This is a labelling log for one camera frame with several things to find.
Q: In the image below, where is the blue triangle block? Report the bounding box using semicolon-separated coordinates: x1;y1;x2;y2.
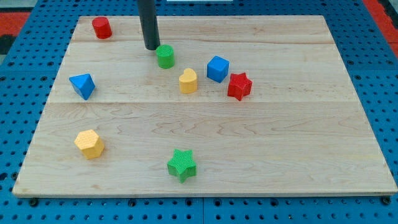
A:
69;73;95;100

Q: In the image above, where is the wooden board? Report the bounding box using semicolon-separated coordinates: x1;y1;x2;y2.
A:
12;16;397;198

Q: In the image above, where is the yellow heart block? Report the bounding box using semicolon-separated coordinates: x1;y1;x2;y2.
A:
178;68;198;94

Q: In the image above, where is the blue cube block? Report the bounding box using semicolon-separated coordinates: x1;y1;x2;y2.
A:
206;55;229;83

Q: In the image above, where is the red star block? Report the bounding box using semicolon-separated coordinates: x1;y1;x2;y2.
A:
227;72;252;101

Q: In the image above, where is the green star block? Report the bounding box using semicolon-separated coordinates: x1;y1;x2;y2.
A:
167;149;197;183

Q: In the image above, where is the green cylinder block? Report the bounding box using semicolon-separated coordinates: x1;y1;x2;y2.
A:
156;44;175;69

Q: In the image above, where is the yellow hexagon block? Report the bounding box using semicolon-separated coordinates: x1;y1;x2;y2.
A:
74;129;104;159

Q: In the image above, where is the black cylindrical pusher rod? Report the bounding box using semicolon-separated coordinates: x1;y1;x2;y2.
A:
137;0;160;50

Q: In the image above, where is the red cylinder block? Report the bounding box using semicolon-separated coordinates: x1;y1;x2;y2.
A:
91;16;113;39

